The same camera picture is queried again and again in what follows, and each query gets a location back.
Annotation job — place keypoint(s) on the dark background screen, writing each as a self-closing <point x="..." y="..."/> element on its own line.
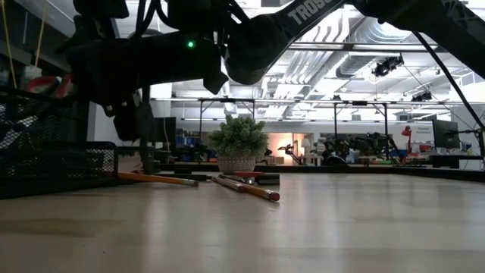
<point x="164" y="132"/>

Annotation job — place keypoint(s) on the black binder clip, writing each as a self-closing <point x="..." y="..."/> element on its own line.
<point x="268" y="179"/>

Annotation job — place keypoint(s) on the potted green succulent plant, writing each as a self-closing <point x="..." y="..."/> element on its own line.
<point x="238" y="140"/>

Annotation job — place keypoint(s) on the background computer monitor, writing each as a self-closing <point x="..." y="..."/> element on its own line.
<point x="445" y="134"/>

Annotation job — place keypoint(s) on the black background gantry frame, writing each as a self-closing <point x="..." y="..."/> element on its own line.
<point x="227" y="100"/>

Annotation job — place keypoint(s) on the red background desk lamp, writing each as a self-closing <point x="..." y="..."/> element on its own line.
<point x="406" y="132"/>

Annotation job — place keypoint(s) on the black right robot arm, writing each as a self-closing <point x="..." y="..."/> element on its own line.
<point x="265" y="41"/>

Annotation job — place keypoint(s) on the black background robot arms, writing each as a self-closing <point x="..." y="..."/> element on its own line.
<point x="356" y="146"/>

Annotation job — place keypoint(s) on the black mesh desk organizer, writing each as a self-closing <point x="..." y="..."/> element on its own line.
<point x="57" y="163"/>

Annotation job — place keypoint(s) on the black ceiling camera rig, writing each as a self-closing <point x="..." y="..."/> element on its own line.
<point x="386" y="66"/>

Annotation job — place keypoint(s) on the black aluminium table frame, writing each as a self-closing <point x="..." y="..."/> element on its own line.
<point x="341" y="170"/>

